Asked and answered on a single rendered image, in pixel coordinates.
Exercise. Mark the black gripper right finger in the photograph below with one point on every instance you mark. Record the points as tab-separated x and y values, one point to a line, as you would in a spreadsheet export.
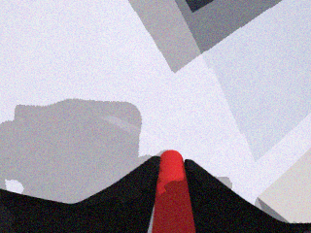
218	209

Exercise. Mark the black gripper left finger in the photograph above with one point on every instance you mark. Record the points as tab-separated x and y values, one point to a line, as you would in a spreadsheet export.
126	206

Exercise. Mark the red peg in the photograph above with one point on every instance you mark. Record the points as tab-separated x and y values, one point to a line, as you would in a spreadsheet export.
172	197

